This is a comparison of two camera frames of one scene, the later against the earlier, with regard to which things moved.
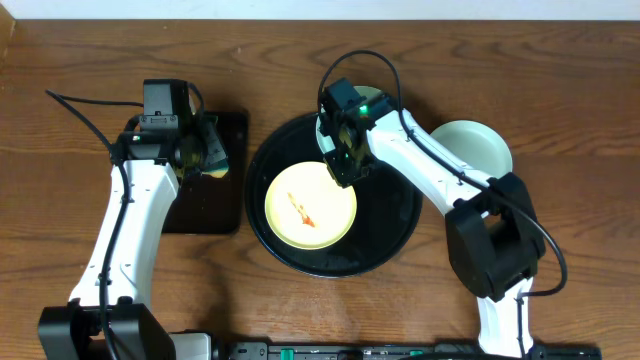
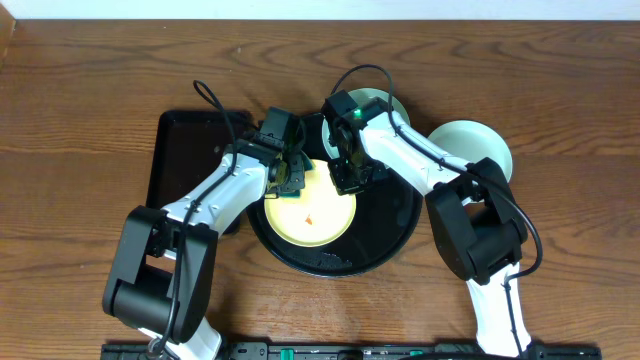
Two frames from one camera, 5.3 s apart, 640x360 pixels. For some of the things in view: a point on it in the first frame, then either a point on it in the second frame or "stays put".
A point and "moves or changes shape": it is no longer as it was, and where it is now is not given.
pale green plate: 326,144 stays put
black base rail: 401,351 stays put
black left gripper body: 208,149 → 296,176
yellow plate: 307,208 stays put
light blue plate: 476,145 stays put
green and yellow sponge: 217,172 moves or changes shape
